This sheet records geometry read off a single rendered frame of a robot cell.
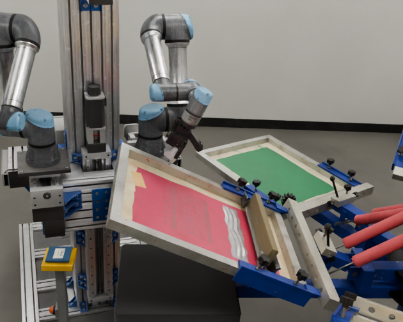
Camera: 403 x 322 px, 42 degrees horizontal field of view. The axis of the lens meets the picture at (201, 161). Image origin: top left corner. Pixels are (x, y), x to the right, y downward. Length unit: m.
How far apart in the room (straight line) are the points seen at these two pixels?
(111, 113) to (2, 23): 0.66
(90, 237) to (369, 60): 4.23
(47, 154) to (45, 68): 3.57
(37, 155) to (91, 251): 0.68
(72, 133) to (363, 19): 4.11
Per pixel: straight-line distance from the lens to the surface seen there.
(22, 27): 2.22
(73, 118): 2.54
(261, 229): 2.08
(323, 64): 6.03
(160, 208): 1.98
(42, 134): 2.35
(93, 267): 2.91
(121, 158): 2.10
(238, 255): 1.98
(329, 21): 5.92
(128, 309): 2.09
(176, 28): 2.43
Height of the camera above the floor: 2.38
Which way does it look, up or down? 27 degrees down
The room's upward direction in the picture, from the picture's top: 4 degrees clockwise
